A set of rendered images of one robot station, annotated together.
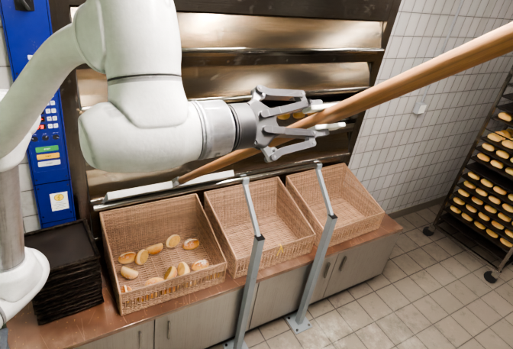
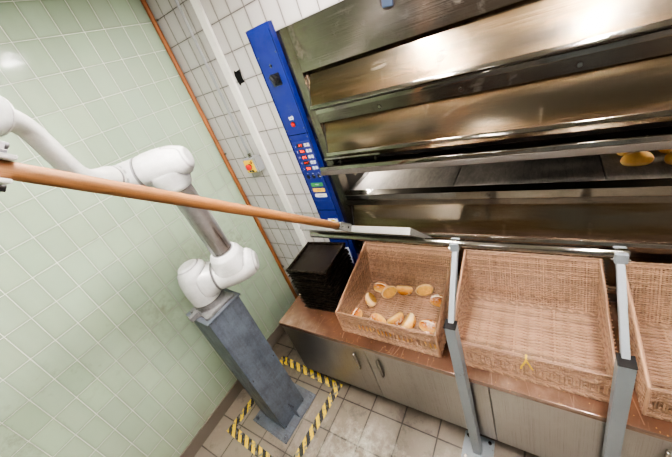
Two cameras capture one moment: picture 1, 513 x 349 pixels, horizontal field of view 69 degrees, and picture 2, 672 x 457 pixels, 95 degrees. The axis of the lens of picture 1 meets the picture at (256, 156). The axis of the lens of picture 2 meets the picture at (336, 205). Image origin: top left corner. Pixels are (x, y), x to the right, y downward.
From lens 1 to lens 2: 126 cm
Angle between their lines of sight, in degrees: 64
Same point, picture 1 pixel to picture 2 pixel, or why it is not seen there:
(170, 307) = (376, 347)
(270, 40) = (529, 42)
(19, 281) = (219, 265)
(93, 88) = (335, 137)
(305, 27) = not seen: outside the picture
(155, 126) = not seen: outside the picture
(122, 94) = not seen: outside the picture
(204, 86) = (435, 125)
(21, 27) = (280, 98)
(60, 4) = (298, 74)
